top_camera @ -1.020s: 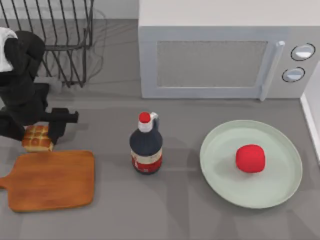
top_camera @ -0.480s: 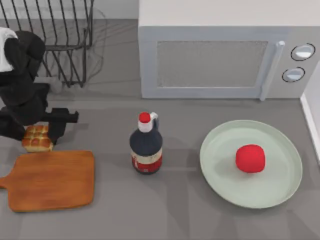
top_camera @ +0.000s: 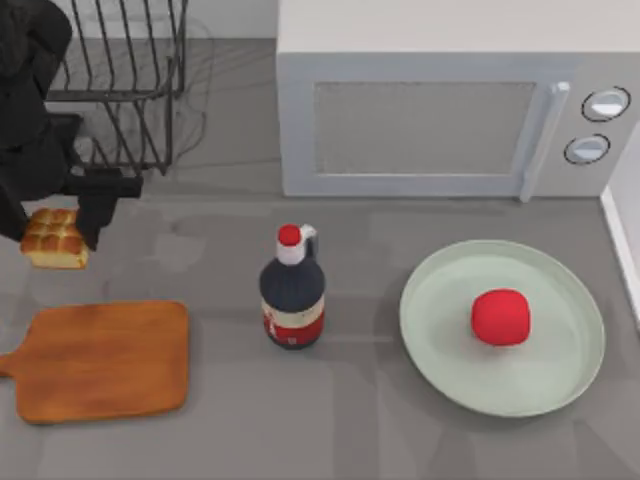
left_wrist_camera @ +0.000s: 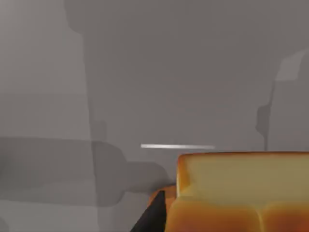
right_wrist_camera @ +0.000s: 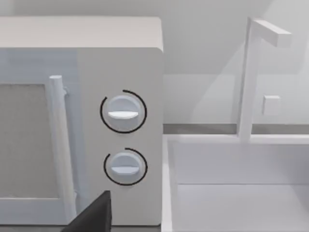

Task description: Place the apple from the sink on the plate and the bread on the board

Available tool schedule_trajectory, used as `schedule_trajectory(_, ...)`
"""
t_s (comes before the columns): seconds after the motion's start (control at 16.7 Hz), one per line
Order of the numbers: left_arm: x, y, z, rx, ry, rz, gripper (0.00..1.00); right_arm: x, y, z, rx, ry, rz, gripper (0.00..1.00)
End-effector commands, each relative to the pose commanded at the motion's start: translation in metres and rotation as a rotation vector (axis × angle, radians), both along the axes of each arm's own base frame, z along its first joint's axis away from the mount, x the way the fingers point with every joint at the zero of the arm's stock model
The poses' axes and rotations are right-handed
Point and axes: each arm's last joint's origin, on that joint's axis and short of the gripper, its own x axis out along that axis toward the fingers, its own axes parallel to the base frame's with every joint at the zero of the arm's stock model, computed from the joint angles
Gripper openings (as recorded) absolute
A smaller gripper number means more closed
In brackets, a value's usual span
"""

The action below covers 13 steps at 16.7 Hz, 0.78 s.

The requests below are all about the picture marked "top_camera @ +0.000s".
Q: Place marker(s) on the dark bottle with red cap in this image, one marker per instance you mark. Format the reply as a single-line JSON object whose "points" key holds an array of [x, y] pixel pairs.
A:
{"points": [[292, 295]]}

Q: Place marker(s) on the wooden cutting board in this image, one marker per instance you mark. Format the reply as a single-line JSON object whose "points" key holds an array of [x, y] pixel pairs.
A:
{"points": [[100, 362]]}

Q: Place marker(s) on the microwave door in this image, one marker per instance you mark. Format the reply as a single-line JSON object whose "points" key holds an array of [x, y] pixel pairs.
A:
{"points": [[420, 130]]}

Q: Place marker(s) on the pale microwave oven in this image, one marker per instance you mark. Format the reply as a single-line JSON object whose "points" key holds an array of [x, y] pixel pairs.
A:
{"points": [[425, 30]]}

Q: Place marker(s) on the red apple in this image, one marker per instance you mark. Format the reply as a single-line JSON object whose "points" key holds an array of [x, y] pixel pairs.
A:
{"points": [[501, 318]]}

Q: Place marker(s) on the small microwave knob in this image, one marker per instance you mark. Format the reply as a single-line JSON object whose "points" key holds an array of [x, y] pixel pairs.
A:
{"points": [[587, 149]]}

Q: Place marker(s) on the pale green plate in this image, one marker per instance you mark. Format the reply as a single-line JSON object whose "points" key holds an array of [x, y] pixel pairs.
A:
{"points": [[450, 340]]}

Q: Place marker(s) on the large microwave knob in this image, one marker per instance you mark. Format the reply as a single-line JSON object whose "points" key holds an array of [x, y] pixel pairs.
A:
{"points": [[605, 103]]}

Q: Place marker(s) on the golden bread loaf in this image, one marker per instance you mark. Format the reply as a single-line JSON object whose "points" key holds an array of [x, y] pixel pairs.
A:
{"points": [[52, 242]]}

